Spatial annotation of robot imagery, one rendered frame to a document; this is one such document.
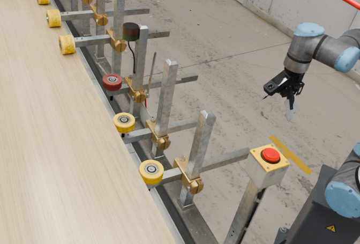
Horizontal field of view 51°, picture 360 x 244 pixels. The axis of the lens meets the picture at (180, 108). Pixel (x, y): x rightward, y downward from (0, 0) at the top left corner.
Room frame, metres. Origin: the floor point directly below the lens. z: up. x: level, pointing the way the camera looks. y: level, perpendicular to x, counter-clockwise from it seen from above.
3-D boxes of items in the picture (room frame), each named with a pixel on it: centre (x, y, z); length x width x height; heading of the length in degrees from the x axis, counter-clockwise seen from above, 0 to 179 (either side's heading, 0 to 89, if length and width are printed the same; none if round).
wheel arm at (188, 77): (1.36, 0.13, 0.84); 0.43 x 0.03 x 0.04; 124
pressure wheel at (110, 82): (1.25, 0.30, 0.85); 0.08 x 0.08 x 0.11
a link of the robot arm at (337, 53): (1.16, -0.49, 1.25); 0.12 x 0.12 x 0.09; 57
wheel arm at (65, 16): (1.73, 0.47, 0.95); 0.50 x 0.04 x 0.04; 124
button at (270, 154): (0.64, -0.23, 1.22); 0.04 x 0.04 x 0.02
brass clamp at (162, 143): (1.08, 0.07, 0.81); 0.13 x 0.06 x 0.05; 34
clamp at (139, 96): (1.29, 0.21, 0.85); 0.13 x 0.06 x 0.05; 34
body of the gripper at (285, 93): (1.22, -0.39, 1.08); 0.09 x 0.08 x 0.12; 129
